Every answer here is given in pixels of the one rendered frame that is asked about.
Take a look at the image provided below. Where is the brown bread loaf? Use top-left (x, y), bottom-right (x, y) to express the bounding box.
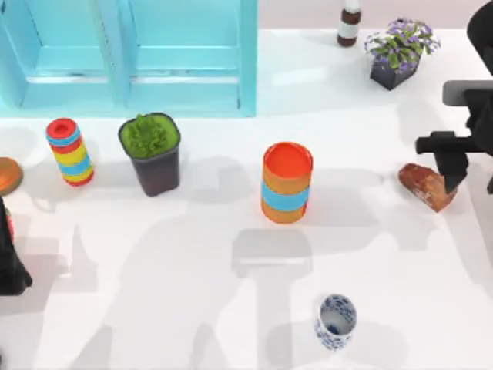
top-left (397, 163), bottom-right (460, 214)

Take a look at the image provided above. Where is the purple flower plant pot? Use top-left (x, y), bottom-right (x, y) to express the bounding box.
top-left (363, 16), bottom-right (442, 92)

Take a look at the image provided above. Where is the brown bottle with white label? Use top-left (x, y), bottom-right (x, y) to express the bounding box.
top-left (337, 0), bottom-right (364, 49)

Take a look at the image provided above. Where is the blue and white cup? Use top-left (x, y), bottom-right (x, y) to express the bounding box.
top-left (316, 293), bottom-right (358, 353)

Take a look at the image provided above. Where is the green plant in dark pot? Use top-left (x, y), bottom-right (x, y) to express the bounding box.
top-left (117, 112), bottom-right (183, 198)

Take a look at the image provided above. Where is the light blue rack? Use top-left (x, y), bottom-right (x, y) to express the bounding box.
top-left (0, 0), bottom-right (257, 119)

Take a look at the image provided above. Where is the small stack of coloured rings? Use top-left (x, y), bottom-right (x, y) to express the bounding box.
top-left (45, 117), bottom-right (96, 188)

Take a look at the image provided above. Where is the brown round bread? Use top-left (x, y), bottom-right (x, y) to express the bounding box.
top-left (0, 156), bottom-right (25, 196)

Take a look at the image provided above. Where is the red can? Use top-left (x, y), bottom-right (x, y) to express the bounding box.
top-left (5, 213), bottom-right (17, 244)

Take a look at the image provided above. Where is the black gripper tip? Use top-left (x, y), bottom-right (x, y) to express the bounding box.
top-left (0, 196), bottom-right (34, 298)

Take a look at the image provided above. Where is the orange and blue ring stack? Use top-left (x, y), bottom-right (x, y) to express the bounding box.
top-left (260, 141), bottom-right (314, 225)

